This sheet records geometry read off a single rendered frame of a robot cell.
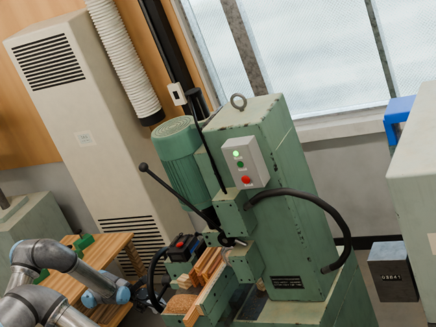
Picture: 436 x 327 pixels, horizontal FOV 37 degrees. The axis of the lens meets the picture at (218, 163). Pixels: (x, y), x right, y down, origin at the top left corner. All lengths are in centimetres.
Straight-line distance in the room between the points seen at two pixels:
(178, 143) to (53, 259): 70
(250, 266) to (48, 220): 260
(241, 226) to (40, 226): 261
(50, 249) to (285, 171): 98
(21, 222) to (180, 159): 236
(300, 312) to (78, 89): 202
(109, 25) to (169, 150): 154
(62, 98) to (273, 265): 200
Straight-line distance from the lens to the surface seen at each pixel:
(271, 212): 219
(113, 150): 390
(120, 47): 369
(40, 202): 462
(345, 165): 368
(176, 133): 223
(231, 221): 216
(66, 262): 260
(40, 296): 183
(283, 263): 231
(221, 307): 243
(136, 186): 396
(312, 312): 234
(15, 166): 495
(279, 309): 241
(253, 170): 204
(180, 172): 229
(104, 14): 366
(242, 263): 225
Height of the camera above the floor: 224
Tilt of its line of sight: 23 degrees down
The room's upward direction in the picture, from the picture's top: 22 degrees counter-clockwise
